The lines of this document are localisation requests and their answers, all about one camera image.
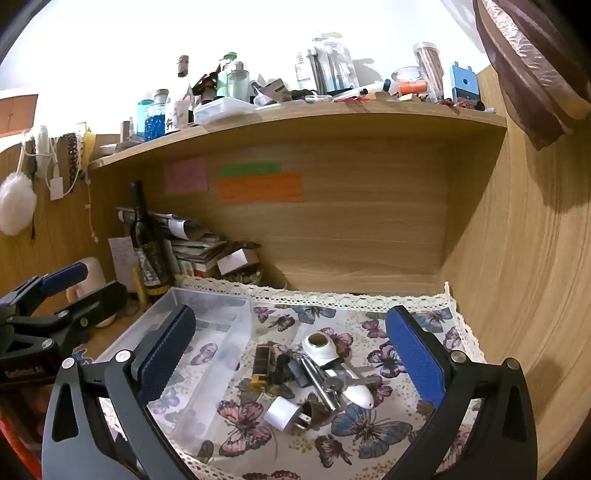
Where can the clear plastic organizer box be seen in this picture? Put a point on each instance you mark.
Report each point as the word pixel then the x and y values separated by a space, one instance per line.
pixel 217 323

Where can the black box with orange end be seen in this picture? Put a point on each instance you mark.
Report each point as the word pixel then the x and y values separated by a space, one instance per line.
pixel 262 362

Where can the yellow wooden stick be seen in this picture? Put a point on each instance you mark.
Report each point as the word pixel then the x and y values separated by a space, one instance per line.
pixel 137 286

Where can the green pump bottle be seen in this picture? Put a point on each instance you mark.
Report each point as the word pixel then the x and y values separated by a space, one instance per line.
pixel 224 78

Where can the person's orange clothing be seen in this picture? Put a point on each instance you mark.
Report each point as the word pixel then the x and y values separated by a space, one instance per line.
pixel 9 438

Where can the stack of books and magazines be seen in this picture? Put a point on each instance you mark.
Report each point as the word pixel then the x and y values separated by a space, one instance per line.
pixel 194 249

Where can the white plug adapter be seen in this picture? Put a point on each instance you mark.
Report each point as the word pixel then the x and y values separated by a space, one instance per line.
pixel 279 410

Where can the bowl of glass beads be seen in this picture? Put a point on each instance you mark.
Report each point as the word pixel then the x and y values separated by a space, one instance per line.
pixel 247 278

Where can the blue block holder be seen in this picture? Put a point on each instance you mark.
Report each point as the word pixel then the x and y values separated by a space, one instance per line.
pixel 464 81

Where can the silver metal cylinder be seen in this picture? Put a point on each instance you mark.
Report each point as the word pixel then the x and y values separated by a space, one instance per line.
pixel 318 383

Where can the green sticky note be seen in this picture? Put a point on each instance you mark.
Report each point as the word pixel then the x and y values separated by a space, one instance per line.
pixel 249 169

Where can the clear lidded plastic container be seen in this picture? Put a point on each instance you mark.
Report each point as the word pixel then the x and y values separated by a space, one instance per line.
pixel 221 110

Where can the cream mug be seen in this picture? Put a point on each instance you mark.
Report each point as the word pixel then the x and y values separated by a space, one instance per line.
pixel 96 279

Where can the orange sticky note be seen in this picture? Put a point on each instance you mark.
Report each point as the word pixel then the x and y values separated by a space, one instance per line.
pixel 258 189

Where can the white oval handheld device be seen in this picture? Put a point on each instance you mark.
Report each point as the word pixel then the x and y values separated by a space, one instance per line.
pixel 360 392

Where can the black lace band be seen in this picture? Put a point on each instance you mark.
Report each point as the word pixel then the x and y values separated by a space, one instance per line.
pixel 70 152

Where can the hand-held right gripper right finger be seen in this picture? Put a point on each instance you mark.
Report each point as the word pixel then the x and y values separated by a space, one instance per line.
pixel 415 355

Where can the black key fob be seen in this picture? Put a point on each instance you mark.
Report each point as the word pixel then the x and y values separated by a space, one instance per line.
pixel 293 369

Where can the dark wine bottle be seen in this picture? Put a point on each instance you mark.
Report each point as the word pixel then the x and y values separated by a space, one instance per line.
pixel 147 258

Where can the orange tube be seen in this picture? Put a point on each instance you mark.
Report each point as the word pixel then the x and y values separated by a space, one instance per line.
pixel 413 86

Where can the clear jar of sticks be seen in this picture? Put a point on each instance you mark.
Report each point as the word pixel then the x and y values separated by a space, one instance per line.
pixel 429 64

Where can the grey glass bottle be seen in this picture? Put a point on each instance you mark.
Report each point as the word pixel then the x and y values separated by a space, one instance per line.
pixel 238 83

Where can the glass bottle of blue beads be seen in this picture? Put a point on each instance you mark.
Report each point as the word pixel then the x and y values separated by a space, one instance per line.
pixel 154 122

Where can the butterfly print lace tablecloth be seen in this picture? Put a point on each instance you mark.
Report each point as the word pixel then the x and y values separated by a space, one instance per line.
pixel 295 318

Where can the brown curtain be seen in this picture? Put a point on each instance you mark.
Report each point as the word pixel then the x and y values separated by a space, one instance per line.
pixel 531 69

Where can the white fluffy puff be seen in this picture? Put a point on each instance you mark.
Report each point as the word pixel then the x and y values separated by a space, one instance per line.
pixel 16 203

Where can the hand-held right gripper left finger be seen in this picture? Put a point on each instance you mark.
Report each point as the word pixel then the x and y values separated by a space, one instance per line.
pixel 166 350

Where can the white paper note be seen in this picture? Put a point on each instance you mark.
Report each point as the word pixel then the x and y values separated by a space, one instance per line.
pixel 121 263

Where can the pink sticky note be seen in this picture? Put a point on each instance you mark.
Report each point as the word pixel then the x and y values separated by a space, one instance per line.
pixel 184 175

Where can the small cardboard box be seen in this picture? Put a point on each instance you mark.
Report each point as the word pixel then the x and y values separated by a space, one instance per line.
pixel 233 261

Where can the teal bottle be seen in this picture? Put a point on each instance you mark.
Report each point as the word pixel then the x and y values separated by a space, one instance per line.
pixel 142 113

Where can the white printed cup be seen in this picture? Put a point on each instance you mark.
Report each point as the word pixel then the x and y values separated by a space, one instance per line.
pixel 178 115

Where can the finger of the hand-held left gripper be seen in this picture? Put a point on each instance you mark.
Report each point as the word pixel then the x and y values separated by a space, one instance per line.
pixel 67 275
pixel 99 302

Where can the clear brush package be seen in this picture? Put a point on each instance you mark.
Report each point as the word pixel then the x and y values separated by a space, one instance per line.
pixel 330 64

